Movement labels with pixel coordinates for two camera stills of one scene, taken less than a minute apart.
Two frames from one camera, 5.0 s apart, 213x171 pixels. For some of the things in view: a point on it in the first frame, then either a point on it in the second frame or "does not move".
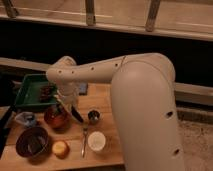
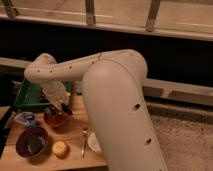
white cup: [97, 141] does not move
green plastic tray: [29, 93] does not move
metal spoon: [84, 141] does not move
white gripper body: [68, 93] to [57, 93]
